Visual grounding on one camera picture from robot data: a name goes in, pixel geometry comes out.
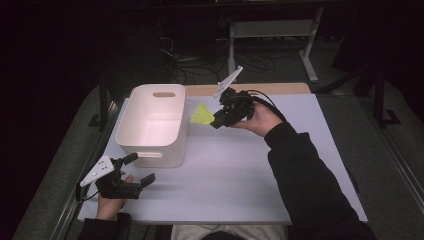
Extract person's right hand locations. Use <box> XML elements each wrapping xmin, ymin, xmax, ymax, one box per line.
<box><xmin>230</xmin><ymin>99</ymin><xmax>285</xmax><ymax>138</ymax></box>

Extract black metal stand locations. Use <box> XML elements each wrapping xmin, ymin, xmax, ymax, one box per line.
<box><xmin>87</xmin><ymin>74</ymin><xmax>118</xmax><ymax>132</ymax></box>
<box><xmin>372</xmin><ymin>64</ymin><xmax>402</xmax><ymax>128</ymax></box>

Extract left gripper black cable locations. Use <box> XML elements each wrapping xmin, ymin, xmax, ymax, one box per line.
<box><xmin>75</xmin><ymin>183</ymin><xmax>100</xmax><ymax>203</ymax></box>

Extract person's light clothing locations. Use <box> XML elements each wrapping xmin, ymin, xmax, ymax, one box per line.
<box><xmin>170</xmin><ymin>224</ymin><xmax>288</xmax><ymax>240</ymax></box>

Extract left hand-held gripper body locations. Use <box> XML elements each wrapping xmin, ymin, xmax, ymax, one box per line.
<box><xmin>79</xmin><ymin>155</ymin><xmax>144</xmax><ymax>200</ymax></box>

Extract white plastic bin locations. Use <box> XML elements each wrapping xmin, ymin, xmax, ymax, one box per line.
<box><xmin>115</xmin><ymin>83</ymin><xmax>188</xmax><ymax>169</ymax></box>

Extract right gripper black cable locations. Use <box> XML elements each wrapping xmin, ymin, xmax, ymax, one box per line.
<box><xmin>245</xmin><ymin>89</ymin><xmax>288</xmax><ymax>124</ymax></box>

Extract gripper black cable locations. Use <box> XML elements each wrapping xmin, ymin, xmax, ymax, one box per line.
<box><xmin>75</xmin><ymin>183</ymin><xmax>100</xmax><ymax>203</ymax></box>
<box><xmin>245</xmin><ymin>89</ymin><xmax>288</xmax><ymax>124</ymax></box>

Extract black floor cables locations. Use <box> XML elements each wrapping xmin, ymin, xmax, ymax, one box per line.
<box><xmin>156</xmin><ymin>19</ymin><xmax>284</xmax><ymax>86</ymax></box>

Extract yellow shuttlecock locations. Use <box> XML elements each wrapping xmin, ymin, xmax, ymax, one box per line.
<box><xmin>190</xmin><ymin>102</ymin><xmax>216</xmax><ymax>126</ymax></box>

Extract person's left hand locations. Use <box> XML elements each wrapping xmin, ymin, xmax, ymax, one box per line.
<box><xmin>95</xmin><ymin>171</ymin><xmax>135</xmax><ymax>222</ymax></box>

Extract white metal table frame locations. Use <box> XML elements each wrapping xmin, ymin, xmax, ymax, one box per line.
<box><xmin>228</xmin><ymin>6</ymin><xmax>325</xmax><ymax>84</ymax></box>

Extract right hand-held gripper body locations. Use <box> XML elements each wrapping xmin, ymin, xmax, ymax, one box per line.
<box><xmin>213</xmin><ymin>65</ymin><xmax>256</xmax><ymax>128</ymax></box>

